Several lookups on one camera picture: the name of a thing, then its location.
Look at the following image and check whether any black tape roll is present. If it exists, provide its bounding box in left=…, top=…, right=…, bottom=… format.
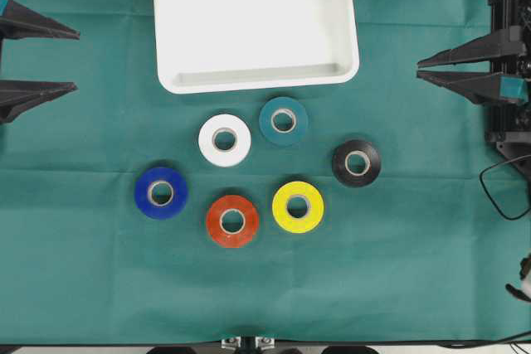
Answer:
left=332, top=139, right=381, bottom=187

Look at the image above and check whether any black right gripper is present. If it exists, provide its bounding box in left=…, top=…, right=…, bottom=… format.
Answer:
left=417, top=0, right=530, bottom=172

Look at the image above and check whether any red tape roll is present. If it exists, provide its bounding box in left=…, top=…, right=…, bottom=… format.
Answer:
left=206, top=195, right=260, bottom=249

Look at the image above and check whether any metal bracket at table edge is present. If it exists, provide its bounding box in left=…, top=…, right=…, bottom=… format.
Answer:
left=221, top=337, right=275, bottom=353

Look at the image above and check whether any white plastic tray case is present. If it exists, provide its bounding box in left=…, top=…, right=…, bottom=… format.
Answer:
left=153, top=0, right=360, bottom=95

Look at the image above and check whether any teal tape roll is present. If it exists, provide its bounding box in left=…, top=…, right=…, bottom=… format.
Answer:
left=259, top=96, right=309, bottom=147

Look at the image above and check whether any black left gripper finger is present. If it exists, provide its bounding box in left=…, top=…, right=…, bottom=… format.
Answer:
left=1, top=0, right=80, bottom=40
left=1, top=80, right=77, bottom=124

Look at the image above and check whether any blue tape roll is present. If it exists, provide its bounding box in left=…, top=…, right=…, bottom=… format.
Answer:
left=134, top=167, right=188, bottom=220

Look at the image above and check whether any yellow tape roll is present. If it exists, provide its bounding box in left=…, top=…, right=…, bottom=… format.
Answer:
left=271, top=181, right=325, bottom=234

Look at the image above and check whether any black cable loop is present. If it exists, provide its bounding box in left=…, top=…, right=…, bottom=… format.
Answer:
left=479, top=153, right=531, bottom=221

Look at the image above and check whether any white tape roll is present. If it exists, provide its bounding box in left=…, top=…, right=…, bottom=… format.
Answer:
left=197, top=114, right=251, bottom=167

